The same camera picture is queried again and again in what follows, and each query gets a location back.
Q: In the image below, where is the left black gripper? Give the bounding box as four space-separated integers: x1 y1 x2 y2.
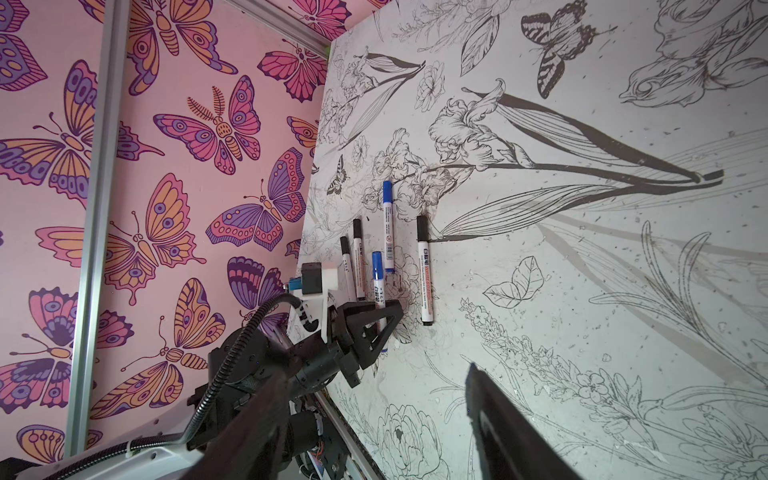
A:
182 300 404 480

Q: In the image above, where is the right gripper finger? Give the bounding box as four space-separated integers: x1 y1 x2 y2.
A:
465 364 580 480

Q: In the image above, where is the white marker pen blue tip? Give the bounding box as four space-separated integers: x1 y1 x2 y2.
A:
371 251 388 335

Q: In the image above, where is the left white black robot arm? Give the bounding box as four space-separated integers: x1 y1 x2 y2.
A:
1 294 403 479

